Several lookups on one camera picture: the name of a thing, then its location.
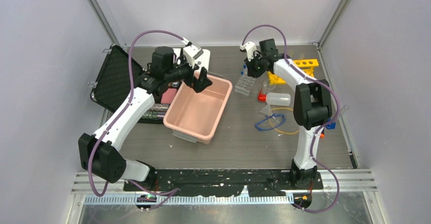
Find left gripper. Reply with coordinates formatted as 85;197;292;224
165;53;212;92

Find small glass beaker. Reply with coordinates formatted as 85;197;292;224
262;80;276;93

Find clear tube rack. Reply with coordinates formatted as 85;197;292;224
234;74;256;96

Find white wash bottle red cap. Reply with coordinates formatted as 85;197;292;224
257;91;291;107

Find yellow test tube rack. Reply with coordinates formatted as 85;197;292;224
267;59;319;84

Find blue safety glasses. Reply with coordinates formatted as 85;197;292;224
254;114;286;132

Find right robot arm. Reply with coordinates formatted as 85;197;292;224
240;39;332;189

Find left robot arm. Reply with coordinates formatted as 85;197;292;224
78;45;213;190

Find white bin lid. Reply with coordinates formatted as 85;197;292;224
173;48;210;72

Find pink plastic bin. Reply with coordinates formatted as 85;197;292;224
163;75;233;144

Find clear plastic funnel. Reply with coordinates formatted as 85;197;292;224
260;104;274;118

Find yellow rubber tube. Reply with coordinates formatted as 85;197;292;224
271;107;299;135

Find black poker chip case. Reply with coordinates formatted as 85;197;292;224
90;45;169;124

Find small blue object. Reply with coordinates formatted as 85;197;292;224
325;122;336;130

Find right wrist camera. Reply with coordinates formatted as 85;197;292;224
240;42;257;61

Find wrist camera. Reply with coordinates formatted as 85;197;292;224
240;42;257;61
182;38;204;69

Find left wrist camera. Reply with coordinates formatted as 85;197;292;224
182;38;204;69

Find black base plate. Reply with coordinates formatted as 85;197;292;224
124;169;323;197

